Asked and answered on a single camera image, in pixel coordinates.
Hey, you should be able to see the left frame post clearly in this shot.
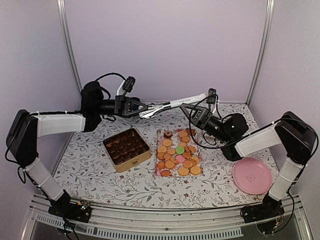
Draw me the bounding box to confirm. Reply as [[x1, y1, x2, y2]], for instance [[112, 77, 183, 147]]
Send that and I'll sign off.
[[56, 0, 83, 96]]

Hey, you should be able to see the floral cookie tray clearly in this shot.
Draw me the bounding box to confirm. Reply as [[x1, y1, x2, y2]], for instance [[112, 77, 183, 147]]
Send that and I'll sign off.
[[155, 128, 203, 178]]

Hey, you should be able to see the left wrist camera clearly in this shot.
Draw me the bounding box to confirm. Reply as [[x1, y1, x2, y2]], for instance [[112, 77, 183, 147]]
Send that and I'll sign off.
[[116, 76, 136, 96]]

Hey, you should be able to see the floral tablecloth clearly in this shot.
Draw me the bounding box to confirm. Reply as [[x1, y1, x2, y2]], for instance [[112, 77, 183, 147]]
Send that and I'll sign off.
[[54, 108, 263, 209]]

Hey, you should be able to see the pink plate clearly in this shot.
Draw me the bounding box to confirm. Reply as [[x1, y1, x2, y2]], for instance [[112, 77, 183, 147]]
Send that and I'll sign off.
[[232, 157, 272, 195]]

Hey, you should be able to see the gold cookie tin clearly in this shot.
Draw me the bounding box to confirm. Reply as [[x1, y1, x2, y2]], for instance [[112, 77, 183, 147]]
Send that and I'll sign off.
[[102, 128, 152, 173]]

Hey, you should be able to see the green macaron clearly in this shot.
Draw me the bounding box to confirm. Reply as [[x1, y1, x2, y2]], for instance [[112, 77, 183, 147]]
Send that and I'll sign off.
[[175, 146, 185, 155]]

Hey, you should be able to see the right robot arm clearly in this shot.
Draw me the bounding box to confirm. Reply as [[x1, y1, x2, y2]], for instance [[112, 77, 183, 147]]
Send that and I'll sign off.
[[180, 103, 320, 218]]

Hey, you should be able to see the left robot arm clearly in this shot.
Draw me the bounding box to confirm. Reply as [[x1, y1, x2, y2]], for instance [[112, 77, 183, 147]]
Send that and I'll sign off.
[[6, 76, 147, 217]]

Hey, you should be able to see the right frame post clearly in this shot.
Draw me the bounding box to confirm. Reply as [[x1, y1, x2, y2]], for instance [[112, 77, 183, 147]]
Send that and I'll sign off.
[[245, 0, 275, 107]]

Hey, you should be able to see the frame post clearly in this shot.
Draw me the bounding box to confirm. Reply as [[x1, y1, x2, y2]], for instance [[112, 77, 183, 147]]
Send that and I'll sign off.
[[245, 0, 275, 107], [56, 0, 83, 96]]

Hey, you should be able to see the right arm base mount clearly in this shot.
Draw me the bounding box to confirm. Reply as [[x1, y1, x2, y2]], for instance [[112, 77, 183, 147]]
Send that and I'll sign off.
[[240, 200, 285, 223]]

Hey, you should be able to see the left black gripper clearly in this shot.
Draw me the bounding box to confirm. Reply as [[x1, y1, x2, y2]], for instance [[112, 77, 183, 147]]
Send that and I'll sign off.
[[95, 94, 149, 118]]

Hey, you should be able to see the pink macaron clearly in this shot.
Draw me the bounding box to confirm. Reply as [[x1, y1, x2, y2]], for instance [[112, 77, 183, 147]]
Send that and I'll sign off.
[[175, 155, 186, 163]]

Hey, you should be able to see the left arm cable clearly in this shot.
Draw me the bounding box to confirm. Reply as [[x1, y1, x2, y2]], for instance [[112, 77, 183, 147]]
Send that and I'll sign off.
[[94, 72, 126, 101]]

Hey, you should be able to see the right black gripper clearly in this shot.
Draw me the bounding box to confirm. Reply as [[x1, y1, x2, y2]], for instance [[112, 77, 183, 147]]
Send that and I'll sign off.
[[179, 104, 231, 144]]

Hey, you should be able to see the chocolate sprinkle donut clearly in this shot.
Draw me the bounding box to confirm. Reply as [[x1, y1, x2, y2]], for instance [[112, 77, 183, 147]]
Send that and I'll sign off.
[[163, 130, 173, 139]]

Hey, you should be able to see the round waffle cookie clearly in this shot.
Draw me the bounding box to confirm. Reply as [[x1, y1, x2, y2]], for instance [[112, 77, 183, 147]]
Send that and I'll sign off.
[[190, 165, 202, 176], [178, 166, 190, 176]]

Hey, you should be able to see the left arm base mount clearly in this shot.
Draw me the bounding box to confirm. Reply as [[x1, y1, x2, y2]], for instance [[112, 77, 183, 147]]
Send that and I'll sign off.
[[48, 192, 92, 223]]

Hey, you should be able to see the aluminium front rail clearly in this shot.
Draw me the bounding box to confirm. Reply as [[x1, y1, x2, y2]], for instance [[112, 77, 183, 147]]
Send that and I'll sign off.
[[21, 194, 313, 240]]

